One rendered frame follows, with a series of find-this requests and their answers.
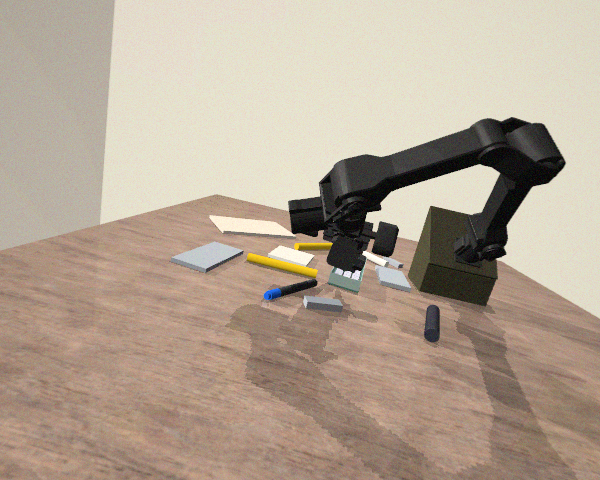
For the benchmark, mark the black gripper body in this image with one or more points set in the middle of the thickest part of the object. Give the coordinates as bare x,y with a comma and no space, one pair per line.
385,237

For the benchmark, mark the black marker with blue cap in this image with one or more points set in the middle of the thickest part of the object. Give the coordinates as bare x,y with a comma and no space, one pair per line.
279,292

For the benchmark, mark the cream sheet of paper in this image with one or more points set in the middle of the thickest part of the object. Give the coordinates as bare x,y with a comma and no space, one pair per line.
238,226

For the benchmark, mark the cream cylinder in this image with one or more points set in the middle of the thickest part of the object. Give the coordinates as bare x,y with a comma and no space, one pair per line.
376,259

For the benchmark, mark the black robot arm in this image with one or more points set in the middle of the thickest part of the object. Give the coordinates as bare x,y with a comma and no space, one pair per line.
524,153

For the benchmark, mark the dark grey cylinder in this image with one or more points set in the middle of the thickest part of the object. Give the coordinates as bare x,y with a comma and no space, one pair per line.
432,324

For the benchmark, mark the cream square sheet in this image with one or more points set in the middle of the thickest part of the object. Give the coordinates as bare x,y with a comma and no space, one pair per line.
291,256

